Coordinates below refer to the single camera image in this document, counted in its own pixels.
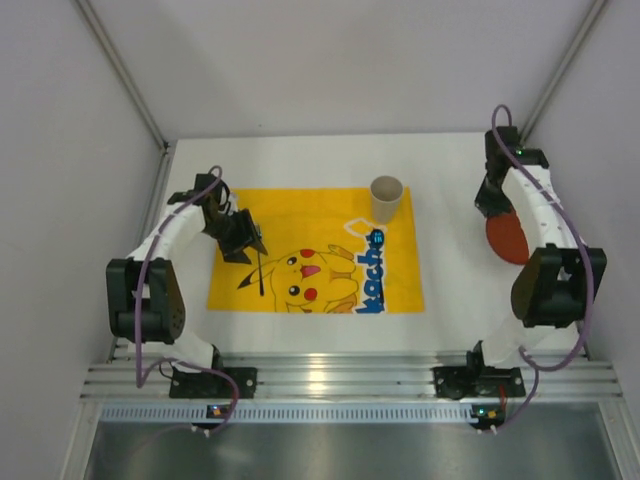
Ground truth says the blue metallic fork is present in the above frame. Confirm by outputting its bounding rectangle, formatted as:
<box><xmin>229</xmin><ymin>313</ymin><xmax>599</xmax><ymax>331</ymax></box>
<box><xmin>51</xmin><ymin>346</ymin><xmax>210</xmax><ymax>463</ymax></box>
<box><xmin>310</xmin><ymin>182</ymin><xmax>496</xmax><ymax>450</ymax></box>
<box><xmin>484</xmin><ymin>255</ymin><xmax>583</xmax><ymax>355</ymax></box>
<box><xmin>256</xmin><ymin>225</ymin><xmax>265</xmax><ymax>297</ymax></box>

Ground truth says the red-orange plate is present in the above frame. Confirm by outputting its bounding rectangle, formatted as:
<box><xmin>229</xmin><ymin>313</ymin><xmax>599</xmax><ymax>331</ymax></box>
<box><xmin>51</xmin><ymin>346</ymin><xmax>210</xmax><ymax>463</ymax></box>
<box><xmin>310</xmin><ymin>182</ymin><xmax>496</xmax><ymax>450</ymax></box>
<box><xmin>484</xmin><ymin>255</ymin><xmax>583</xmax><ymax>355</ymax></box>
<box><xmin>485</xmin><ymin>210</ymin><xmax>529</xmax><ymax>265</ymax></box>

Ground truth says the yellow Pikachu cloth placemat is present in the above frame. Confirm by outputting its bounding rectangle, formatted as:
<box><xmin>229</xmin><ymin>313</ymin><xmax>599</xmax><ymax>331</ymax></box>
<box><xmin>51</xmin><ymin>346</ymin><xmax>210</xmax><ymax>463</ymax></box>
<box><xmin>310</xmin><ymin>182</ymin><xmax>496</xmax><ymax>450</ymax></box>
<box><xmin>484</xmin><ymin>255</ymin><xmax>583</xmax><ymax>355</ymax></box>
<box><xmin>207</xmin><ymin>188</ymin><xmax>424</xmax><ymax>314</ymax></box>

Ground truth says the beige paper cup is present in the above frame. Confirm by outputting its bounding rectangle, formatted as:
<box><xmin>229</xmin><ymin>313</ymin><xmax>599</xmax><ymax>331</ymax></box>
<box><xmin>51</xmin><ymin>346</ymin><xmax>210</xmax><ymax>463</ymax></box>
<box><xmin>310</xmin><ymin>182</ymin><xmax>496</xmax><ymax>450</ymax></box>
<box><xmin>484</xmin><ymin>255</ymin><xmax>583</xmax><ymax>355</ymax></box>
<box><xmin>370</xmin><ymin>175</ymin><xmax>404</xmax><ymax>224</ymax></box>

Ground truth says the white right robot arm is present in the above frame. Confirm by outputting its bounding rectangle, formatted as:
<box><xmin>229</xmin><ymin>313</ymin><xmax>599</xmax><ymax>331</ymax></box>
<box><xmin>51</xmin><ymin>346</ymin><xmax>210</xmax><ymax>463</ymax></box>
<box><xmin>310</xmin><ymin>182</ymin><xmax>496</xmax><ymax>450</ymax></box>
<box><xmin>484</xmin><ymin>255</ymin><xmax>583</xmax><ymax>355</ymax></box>
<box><xmin>466</xmin><ymin>126</ymin><xmax>607</xmax><ymax>387</ymax></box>

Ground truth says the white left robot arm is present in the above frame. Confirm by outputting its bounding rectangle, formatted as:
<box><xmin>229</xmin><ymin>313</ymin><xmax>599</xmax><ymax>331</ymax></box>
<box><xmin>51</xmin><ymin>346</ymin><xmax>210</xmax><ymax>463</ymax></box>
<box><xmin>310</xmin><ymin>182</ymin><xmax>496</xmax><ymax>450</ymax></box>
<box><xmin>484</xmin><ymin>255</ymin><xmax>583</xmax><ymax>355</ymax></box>
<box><xmin>106</xmin><ymin>165</ymin><xmax>267</xmax><ymax>387</ymax></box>

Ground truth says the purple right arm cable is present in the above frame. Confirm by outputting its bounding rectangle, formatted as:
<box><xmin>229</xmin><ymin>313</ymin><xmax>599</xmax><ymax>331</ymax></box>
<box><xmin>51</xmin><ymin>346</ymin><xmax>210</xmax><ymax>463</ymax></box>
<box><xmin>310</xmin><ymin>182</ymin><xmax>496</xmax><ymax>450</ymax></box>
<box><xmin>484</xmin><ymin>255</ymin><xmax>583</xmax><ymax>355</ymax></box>
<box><xmin>479</xmin><ymin>103</ymin><xmax>596</xmax><ymax>434</ymax></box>

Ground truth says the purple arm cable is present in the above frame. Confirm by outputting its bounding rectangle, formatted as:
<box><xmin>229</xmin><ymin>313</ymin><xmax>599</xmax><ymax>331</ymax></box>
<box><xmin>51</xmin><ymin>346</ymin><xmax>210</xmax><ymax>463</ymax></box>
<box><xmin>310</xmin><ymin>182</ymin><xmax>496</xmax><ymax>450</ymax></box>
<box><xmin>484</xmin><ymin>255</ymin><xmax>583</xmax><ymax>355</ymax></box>
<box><xmin>134</xmin><ymin>165</ymin><xmax>242</xmax><ymax>434</ymax></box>
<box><xmin>479</xmin><ymin>103</ymin><xmax>596</xmax><ymax>434</ymax></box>

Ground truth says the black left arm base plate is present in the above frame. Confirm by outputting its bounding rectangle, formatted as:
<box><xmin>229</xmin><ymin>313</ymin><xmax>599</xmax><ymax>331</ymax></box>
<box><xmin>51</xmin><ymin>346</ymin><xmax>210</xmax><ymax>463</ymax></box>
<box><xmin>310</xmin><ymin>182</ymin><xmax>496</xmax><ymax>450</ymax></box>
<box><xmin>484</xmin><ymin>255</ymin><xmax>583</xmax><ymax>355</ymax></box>
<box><xmin>169</xmin><ymin>367</ymin><xmax>258</xmax><ymax>399</ymax></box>

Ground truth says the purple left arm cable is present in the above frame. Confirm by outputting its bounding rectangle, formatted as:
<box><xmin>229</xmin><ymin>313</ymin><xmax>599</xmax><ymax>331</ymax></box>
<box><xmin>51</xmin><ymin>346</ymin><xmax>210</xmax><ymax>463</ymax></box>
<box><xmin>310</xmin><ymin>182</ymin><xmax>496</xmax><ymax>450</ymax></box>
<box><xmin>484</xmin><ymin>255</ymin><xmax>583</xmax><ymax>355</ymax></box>
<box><xmin>134</xmin><ymin>165</ymin><xmax>242</xmax><ymax>434</ymax></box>

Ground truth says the slotted grey cable duct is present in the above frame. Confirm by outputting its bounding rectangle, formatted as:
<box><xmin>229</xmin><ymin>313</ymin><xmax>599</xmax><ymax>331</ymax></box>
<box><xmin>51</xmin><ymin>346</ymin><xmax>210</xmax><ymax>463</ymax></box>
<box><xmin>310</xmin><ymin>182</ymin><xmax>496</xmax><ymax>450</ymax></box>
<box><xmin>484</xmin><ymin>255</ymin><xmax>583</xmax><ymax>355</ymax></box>
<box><xmin>100</xmin><ymin>402</ymin><xmax>478</xmax><ymax>424</ymax></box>

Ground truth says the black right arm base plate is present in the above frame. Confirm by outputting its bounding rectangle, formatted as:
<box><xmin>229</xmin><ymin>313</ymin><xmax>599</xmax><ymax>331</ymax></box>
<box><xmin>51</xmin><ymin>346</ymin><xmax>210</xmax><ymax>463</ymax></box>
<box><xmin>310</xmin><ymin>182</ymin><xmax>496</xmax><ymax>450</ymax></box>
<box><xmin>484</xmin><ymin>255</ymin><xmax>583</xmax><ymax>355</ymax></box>
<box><xmin>433</xmin><ymin>366</ymin><xmax>526</xmax><ymax>400</ymax></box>

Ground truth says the aluminium mounting rail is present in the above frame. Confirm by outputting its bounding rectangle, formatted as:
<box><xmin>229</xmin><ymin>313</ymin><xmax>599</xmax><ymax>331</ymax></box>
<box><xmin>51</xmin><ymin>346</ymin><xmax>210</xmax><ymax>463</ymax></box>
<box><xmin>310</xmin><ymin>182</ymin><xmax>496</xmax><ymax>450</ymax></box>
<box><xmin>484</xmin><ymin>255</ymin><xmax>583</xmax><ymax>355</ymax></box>
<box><xmin>80</xmin><ymin>354</ymin><xmax>622</xmax><ymax>402</ymax></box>

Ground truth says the right aluminium corner post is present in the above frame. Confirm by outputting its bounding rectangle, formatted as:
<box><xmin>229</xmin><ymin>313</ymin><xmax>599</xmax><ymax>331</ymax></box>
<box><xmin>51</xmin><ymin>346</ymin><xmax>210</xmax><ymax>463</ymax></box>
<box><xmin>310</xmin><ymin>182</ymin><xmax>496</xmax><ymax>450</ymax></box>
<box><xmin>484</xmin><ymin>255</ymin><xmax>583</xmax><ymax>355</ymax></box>
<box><xmin>520</xmin><ymin>0</ymin><xmax>610</xmax><ymax>143</ymax></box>

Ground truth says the aluminium corner post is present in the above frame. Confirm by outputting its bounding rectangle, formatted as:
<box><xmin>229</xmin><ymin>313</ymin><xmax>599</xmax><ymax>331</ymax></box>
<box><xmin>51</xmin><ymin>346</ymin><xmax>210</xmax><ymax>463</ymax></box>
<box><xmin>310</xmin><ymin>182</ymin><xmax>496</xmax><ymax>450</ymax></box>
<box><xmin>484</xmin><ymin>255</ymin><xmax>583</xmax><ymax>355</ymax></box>
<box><xmin>72</xmin><ymin>0</ymin><xmax>169</xmax><ymax>152</ymax></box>
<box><xmin>520</xmin><ymin>0</ymin><xmax>610</xmax><ymax>143</ymax></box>

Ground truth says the left aluminium corner post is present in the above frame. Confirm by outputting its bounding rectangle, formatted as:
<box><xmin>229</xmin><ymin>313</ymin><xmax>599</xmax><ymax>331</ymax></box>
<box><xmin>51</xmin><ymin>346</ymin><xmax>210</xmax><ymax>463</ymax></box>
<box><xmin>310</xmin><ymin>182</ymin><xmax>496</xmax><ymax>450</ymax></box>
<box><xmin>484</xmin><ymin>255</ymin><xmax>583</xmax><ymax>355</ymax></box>
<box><xmin>72</xmin><ymin>0</ymin><xmax>169</xmax><ymax>152</ymax></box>

